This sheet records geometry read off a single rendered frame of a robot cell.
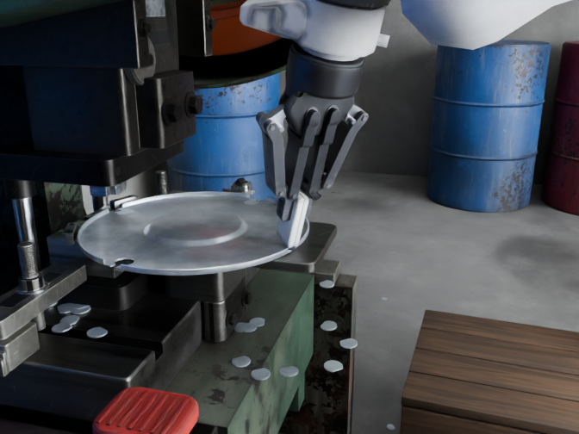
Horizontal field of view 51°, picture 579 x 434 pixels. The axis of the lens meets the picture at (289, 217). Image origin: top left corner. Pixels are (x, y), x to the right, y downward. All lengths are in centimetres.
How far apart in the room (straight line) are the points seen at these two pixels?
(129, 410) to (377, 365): 151
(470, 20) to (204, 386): 47
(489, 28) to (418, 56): 351
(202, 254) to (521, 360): 86
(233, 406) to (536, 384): 78
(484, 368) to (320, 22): 93
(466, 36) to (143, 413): 37
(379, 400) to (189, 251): 118
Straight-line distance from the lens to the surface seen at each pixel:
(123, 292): 76
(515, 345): 145
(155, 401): 50
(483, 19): 48
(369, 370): 193
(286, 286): 94
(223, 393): 70
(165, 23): 79
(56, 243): 81
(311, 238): 75
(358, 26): 57
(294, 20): 58
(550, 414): 125
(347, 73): 59
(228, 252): 70
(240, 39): 107
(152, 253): 72
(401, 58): 400
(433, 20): 48
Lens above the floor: 105
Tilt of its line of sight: 19 degrees down
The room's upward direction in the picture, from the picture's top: straight up
